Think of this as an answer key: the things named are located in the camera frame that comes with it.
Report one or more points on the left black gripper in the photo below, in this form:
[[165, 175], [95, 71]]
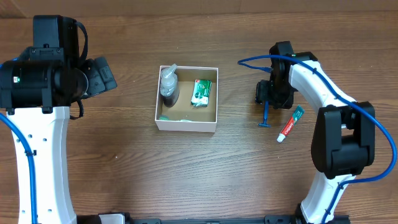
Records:
[[100, 81]]

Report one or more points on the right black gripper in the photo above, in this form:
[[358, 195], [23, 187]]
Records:
[[265, 95]]

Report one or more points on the Colgate toothpaste tube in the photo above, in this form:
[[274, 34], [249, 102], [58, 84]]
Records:
[[297, 114]]

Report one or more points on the blue disposable razor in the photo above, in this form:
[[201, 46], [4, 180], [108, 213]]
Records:
[[264, 122]]

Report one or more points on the clear pump soap bottle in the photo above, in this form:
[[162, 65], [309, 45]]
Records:
[[169, 89]]

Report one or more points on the green white toothbrush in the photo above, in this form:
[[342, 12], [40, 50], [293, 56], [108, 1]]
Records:
[[167, 118]]

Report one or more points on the green soap bar packet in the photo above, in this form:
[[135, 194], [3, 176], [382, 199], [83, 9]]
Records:
[[201, 93]]

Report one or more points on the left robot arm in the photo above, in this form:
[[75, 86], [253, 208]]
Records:
[[37, 91]]

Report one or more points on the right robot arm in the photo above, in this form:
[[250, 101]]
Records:
[[343, 142]]

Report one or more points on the white cardboard box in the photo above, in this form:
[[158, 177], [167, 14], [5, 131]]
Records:
[[203, 119]]

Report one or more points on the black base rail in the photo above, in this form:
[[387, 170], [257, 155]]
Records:
[[202, 220]]

